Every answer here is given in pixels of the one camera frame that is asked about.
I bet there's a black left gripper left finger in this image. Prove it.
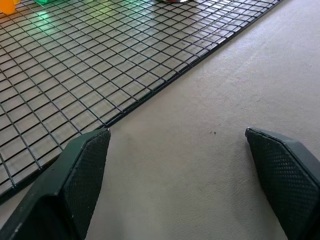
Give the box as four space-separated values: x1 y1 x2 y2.
0 127 112 240

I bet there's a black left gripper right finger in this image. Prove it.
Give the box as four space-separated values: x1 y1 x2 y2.
244 126 320 240

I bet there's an orange plastic object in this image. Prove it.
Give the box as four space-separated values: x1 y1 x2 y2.
0 0 16 14

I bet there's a black wire grid rack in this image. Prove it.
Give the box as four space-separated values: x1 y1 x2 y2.
0 0 288 205

